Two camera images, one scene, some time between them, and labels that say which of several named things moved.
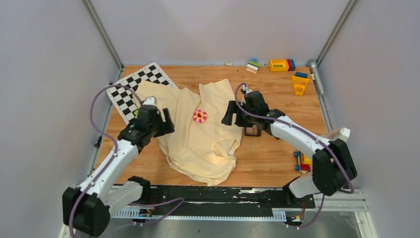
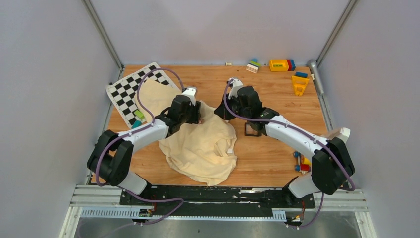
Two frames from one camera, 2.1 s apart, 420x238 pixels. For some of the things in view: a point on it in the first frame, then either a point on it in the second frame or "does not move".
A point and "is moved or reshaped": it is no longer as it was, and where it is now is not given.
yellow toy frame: (299, 84) does not move
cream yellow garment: (201, 147) is moved or reshaped
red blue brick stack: (291, 65) does not move
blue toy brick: (301, 74) does not move
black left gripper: (167, 127) → (196, 114)
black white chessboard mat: (125, 94) does not move
